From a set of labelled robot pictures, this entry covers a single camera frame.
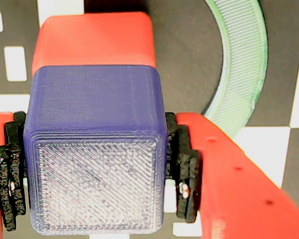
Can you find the orange-red gripper finger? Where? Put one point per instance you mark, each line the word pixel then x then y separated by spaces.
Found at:
pixel 10 174
pixel 226 186

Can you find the blue cube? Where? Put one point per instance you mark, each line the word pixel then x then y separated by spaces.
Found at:
pixel 94 149

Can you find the red cube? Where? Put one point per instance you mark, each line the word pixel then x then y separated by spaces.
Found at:
pixel 94 39

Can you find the black white marker checkerboard mat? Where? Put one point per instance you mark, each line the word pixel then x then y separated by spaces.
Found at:
pixel 189 62

